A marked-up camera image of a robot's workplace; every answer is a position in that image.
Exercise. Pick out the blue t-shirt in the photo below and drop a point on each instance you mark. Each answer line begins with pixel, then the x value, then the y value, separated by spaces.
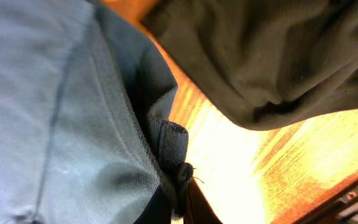
pixel 84 105

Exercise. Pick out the black garment at right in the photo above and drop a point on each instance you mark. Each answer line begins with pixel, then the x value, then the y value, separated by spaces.
pixel 264 64

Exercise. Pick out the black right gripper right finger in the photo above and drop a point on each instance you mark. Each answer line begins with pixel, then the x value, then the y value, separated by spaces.
pixel 198 210

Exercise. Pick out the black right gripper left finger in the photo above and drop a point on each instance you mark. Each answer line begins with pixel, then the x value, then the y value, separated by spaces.
pixel 157 211

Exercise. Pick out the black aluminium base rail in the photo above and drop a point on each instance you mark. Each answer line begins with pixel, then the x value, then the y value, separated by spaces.
pixel 342 208

